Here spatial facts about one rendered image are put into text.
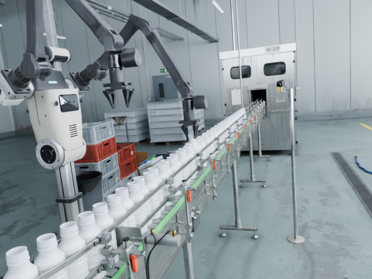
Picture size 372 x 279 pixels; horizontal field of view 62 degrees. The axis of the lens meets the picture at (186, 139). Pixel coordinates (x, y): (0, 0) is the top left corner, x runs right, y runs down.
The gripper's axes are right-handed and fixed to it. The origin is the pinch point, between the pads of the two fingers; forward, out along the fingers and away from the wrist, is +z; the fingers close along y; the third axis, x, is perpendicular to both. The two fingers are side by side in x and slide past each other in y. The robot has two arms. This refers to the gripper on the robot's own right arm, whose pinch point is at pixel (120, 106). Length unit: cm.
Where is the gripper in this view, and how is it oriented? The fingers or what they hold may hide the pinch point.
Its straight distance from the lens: 126.3
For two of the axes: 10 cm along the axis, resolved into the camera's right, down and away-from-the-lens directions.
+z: 0.9, 9.8, 1.5
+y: 9.5, -0.4, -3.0
